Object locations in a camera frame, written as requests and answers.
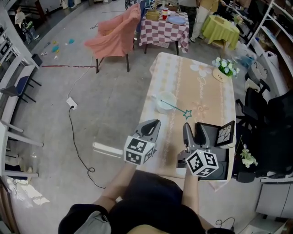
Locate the blue seat chair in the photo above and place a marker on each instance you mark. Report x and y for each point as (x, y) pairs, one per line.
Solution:
(21, 85)

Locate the red cup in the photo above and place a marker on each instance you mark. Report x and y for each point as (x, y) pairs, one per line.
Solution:
(165, 14)

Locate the person's right forearm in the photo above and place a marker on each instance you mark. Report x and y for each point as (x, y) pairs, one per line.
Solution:
(190, 194)

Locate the person's left forearm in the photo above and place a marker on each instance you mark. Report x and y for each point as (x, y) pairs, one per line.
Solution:
(119, 182)

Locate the black picture frame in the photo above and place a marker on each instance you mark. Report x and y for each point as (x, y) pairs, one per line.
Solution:
(224, 134)

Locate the white power strip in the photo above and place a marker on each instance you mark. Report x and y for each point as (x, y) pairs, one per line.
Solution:
(72, 103)

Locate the white metal desk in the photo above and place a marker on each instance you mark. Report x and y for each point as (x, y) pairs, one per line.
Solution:
(13, 137)

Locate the person's black clothing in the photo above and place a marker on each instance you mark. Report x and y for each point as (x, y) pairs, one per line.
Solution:
(151, 201)

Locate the yellow basket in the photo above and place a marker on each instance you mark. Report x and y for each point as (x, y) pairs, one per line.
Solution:
(152, 15)

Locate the pink checkered tablecloth table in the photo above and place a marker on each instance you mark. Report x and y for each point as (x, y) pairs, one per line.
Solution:
(162, 34)

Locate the salmon cloth covered chair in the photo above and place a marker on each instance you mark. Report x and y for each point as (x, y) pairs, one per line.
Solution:
(114, 38)

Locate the potted white blue flowers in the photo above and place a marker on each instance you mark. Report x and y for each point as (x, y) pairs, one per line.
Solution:
(225, 68)

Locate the black office chair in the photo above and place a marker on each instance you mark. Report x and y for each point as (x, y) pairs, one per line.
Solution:
(270, 128)

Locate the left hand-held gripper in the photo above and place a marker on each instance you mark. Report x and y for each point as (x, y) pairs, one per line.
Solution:
(137, 150)

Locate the white shelf unit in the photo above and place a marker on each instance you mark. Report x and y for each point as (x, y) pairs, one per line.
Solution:
(274, 34)

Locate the yellow-green tablecloth table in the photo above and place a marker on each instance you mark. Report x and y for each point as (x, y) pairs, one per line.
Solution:
(219, 29)

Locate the white cabinet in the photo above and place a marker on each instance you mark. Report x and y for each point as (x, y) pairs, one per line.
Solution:
(275, 201)

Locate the beige floral tablecloth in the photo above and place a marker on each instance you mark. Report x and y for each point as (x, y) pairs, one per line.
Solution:
(183, 80)

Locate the teal star stick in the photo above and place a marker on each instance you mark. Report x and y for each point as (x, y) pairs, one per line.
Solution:
(183, 111)

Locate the white cup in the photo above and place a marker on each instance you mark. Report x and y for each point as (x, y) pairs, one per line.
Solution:
(166, 101)

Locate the blue plate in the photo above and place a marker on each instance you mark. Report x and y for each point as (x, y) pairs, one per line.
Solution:
(176, 20)

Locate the small black floor box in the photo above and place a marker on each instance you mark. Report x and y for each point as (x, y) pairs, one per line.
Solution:
(37, 60)

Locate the white artificial flower sprig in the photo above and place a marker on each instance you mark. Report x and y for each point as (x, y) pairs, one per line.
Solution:
(248, 158)

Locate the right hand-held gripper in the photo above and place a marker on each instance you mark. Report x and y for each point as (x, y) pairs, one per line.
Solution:
(201, 163)

